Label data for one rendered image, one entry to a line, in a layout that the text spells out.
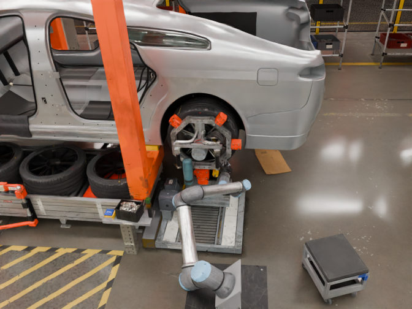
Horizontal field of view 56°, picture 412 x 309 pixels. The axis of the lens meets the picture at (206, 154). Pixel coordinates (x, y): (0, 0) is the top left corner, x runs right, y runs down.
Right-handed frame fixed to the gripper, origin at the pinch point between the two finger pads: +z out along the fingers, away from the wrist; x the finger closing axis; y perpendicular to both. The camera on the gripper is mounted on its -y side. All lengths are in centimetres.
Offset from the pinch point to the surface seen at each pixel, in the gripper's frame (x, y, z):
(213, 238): -46, 35, -45
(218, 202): -39.1, 29.3, -4.7
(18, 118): -118, -167, 9
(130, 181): -49, -61, -47
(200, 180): -29.9, -2.8, -7.6
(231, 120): 32.6, -24.8, 6.0
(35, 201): -149, -107, -38
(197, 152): 1.3, -32.2, -21.1
